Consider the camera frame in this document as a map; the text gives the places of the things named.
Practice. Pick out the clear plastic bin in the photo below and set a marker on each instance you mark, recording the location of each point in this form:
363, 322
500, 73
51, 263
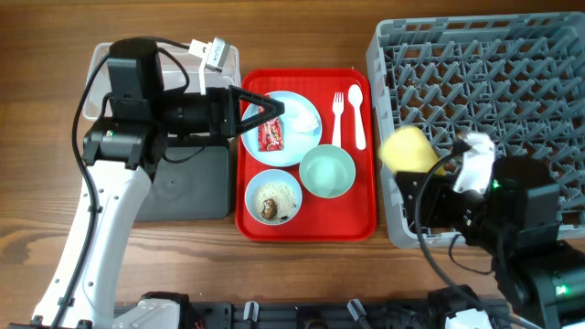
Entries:
228, 68

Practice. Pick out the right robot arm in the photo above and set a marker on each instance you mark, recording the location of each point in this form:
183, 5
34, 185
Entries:
510, 212

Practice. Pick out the small blue bowl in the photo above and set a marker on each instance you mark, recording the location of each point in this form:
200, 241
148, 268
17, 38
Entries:
272, 175

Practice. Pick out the red snack wrapper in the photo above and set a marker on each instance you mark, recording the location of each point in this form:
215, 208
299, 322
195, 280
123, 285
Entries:
270, 136

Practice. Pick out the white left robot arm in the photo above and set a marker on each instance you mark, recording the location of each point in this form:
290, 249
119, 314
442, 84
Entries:
118, 158

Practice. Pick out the yellow cup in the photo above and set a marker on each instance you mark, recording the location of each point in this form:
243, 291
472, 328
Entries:
407, 150

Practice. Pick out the red plastic tray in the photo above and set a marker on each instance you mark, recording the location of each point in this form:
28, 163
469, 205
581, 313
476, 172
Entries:
349, 217

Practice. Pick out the white plastic spoon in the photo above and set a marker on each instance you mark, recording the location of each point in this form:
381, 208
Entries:
355, 97

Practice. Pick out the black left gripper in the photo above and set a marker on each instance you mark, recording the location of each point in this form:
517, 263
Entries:
229, 105

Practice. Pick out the grey dishwasher rack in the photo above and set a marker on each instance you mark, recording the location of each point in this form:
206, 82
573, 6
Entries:
517, 78

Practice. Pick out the green bowl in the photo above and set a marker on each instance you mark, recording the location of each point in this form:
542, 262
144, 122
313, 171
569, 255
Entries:
327, 171

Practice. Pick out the white tissue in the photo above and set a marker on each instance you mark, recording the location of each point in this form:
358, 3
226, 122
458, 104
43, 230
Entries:
299, 118

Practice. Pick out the black waste tray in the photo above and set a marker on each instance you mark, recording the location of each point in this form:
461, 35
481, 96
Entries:
192, 181

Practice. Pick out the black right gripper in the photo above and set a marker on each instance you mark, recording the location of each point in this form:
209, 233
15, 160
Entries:
436, 192

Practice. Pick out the white rice pile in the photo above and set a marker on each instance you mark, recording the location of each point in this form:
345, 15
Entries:
284, 197

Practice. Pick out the white plastic fork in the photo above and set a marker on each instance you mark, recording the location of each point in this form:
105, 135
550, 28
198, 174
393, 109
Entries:
338, 109

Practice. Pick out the light blue plate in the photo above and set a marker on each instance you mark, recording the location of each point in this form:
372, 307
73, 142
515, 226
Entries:
296, 145

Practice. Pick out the brown food scrap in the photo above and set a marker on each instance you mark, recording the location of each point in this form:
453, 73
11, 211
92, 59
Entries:
269, 209

